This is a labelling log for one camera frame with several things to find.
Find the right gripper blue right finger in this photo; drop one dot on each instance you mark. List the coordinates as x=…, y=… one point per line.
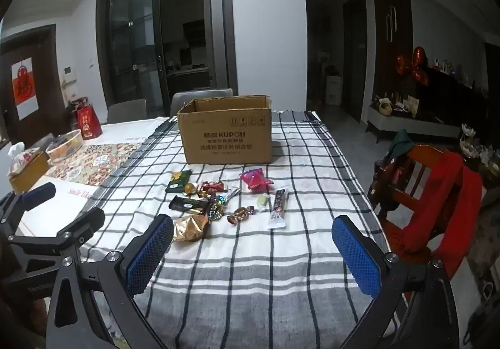
x=412, y=304

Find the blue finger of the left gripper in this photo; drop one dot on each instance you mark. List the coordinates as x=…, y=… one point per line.
x=74, y=234
x=13, y=206

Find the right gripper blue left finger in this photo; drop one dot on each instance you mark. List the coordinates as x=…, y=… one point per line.
x=74, y=320

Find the gold foil snack bag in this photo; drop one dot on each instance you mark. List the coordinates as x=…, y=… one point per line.
x=190, y=228

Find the black gold snack bar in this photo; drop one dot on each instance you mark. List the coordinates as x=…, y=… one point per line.
x=189, y=206

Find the green snack packet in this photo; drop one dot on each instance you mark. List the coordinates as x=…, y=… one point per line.
x=178, y=181

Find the round golden jelly cup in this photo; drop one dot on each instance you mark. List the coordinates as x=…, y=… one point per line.
x=190, y=188

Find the colourful foil candies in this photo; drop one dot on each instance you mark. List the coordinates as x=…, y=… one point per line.
x=216, y=208

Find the red candy wrapper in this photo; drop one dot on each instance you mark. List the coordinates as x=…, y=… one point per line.
x=210, y=188

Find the brown candy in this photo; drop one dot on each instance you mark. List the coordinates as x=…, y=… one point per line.
x=241, y=214

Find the white black long snack stick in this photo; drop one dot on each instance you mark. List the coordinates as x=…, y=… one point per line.
x=276, y=216

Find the pale green candy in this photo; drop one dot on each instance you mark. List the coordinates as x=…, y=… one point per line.
x=262, y=202

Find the pink hawthorn snack packet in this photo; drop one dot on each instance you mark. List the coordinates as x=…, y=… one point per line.
x=255, y=180

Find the white gold small candy bar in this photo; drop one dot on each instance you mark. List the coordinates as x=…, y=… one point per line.
x=226, y=196

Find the tissue box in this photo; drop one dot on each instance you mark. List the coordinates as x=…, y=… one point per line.
x=27, y=166

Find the patterned floral table mat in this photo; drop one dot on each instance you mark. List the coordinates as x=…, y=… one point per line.
x=92, y=164

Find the clear bowl of food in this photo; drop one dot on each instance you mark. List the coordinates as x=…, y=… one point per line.
x=63, y=146

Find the red wooden chair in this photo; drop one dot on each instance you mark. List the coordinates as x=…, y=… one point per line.
x=429, y=201

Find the red gift bag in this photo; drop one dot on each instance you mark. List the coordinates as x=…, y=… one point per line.
x=89, y=123

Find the black white plaid tablecloth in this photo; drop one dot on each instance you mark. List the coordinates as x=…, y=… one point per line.
x=241, y=285

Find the red fu door poster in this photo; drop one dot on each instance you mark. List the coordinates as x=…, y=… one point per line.
x=24, y=88

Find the grey dining chair left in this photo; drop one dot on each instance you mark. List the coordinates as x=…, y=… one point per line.
x=133, y=110

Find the grey dining chair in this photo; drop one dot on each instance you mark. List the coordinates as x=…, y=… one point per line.
x=180, y=99
x=133, y=110

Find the green cloth on chair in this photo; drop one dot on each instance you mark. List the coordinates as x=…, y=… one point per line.
x=399, y=146

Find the grey dining chair right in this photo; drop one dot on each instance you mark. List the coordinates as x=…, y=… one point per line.
x=180, y=99

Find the brown cardboard box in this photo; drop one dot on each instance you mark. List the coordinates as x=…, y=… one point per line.
x=227, y=131

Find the white low tv cabinet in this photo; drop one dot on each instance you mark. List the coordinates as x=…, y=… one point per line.
x=383, y=123

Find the red heart balloons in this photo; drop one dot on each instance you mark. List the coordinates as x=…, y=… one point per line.
x=416, y=65

